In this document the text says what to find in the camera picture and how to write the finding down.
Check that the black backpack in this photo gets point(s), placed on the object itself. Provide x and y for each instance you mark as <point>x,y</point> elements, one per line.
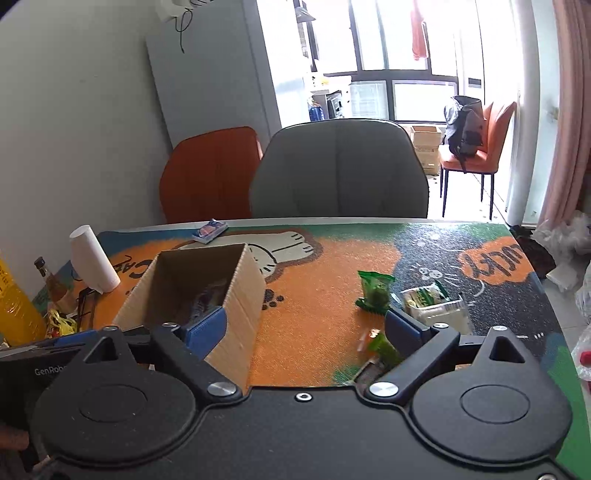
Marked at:
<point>464,129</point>

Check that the white paper roll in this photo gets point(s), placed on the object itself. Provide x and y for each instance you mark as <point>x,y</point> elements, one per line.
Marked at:
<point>92,258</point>

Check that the yellow and red snack packets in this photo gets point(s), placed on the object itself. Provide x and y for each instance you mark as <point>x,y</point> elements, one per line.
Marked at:
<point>59,323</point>

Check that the clear green-edged rice cracker packet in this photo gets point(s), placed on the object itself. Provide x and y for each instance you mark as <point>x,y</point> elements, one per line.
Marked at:
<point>438,309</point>

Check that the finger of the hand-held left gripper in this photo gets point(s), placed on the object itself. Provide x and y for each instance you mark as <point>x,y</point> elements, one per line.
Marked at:
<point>69,340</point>

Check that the small orange snack packet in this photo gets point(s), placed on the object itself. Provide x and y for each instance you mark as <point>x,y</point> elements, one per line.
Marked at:
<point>364,339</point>

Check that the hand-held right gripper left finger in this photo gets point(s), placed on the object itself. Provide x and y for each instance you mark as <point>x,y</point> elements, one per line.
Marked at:
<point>208,328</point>

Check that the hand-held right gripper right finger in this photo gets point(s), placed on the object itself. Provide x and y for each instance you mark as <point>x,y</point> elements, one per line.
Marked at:
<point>400,330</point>

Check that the dark cloth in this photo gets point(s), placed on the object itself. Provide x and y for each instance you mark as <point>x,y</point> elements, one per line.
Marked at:
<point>531,249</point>

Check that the red hanging garment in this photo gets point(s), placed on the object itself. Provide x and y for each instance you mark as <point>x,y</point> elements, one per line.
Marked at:
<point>419,32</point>

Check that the white plastic bags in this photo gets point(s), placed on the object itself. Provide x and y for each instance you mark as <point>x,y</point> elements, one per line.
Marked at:
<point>568,249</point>

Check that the pink curtain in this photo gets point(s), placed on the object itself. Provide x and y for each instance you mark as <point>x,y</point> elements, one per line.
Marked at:
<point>570,115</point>

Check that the blue and pink tissue packet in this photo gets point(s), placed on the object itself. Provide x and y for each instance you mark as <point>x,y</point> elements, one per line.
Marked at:
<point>210,230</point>

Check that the brown cardboard box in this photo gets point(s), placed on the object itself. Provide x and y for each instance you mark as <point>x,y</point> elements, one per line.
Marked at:
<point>240,323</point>

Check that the orange round-back chair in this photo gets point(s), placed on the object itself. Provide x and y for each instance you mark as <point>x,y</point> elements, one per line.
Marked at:
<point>207,175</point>

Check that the small green snack packet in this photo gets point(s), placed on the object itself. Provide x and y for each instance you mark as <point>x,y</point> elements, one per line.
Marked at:
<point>385,348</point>

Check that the orange dining chair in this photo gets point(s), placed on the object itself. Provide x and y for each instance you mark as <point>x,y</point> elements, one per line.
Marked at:
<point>455,161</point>
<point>503,134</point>

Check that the small cardboard carton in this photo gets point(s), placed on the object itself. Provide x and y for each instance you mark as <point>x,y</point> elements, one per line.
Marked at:
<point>427,143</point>

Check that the grey upholstered chair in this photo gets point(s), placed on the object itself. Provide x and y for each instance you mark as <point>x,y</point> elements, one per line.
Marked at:
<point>337,170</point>

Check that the white board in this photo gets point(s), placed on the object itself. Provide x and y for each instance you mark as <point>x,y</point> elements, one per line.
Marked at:
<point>207,78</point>

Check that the green round-cake snack packet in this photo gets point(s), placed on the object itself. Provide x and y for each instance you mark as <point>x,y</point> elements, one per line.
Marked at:
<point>375,293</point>

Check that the yellow plastic bottle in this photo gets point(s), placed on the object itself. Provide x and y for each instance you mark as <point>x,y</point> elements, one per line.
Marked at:
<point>16,309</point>

